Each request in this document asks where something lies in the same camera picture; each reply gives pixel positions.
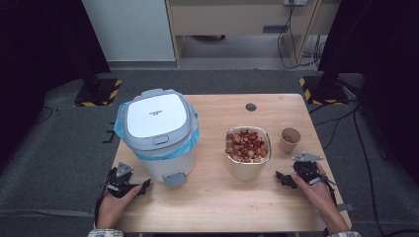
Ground right hand-held gripper cable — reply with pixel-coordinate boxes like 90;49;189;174
322;176;339;207

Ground short black floor cable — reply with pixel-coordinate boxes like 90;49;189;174
312;108;361;151

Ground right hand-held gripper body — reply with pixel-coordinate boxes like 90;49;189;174
292;151;329;186

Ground brown paper cup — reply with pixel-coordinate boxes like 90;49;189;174
278;126;301;154

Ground grey tape strip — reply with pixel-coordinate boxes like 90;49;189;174
336;202;356;212

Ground dark curtain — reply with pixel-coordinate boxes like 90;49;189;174
317;0;419;186
0;0;112;174

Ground dried red fruit pieces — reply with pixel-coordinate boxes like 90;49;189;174
225;128;270;163

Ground blue bin liner bag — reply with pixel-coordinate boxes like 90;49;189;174
113;100;201;162

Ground hand-held gripper cable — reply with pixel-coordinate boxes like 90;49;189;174
94;191;111;229
322;176;339;207

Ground long black floor cable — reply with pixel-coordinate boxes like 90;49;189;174
351;104;419;237

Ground black hanging cable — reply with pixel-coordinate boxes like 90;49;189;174
277;3;319;70

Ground left hand-held gripper cable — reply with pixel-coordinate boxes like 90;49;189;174
94;191;111;229

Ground thin black floor cable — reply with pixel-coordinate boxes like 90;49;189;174
33;106;54;125

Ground black stand with striped base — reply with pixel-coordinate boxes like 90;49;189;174
298;65;350;107
73;62;124;108

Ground white pedal trash bin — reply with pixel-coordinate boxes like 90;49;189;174
114;88;201;190

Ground square metal container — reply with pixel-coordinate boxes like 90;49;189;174
224;125;273;182

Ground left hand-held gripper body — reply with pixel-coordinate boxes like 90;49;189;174
106;161;141;198

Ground person's left hand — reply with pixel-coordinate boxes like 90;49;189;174
96;184;143;229

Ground person's right hand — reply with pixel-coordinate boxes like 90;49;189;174
291;163;337;216

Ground white cabinet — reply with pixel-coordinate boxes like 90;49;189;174
81;0;176;63

